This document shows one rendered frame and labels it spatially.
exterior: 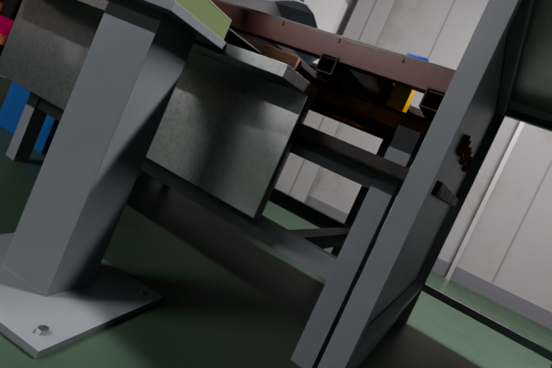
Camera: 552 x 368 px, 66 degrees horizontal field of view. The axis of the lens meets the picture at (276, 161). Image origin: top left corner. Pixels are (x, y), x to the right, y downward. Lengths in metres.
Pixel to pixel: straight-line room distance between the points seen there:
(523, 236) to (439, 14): 1.97
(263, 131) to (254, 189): 0.16
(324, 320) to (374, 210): 0.31
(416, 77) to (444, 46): 2.96
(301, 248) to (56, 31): 1.19
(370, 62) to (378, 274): 0.59
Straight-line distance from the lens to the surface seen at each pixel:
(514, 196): 3.95
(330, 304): 1.17
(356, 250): 1.13
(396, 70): 1.12
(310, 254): 1.18
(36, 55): 1.87
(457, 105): 0.73
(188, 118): 1.29
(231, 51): 1.07
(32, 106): 1.98
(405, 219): 0.71
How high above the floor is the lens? 0.53
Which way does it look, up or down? 4 degrees down
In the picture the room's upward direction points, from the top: 24 degrees clockwise
